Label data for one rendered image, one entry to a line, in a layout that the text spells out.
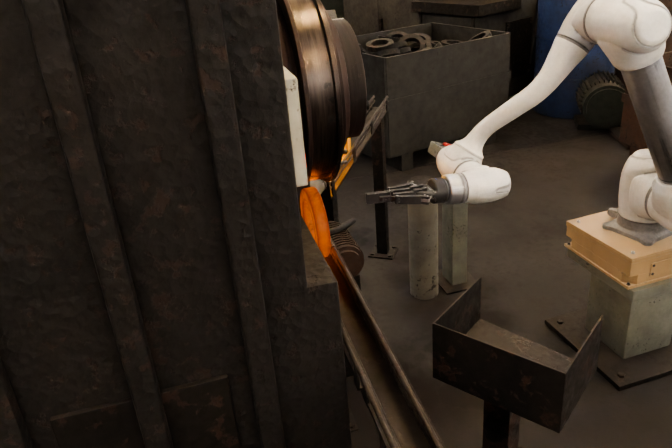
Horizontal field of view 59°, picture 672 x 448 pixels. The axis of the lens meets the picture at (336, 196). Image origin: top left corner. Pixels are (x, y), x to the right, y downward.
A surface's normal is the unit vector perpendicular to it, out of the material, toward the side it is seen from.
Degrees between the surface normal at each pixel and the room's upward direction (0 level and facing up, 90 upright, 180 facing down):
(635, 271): 90
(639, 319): 90
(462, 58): 90
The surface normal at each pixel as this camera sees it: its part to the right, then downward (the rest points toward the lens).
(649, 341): 0.30, 0.36
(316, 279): -0.07, -0.91
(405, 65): 0.51, 0.32
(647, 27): 0.12, 0.28
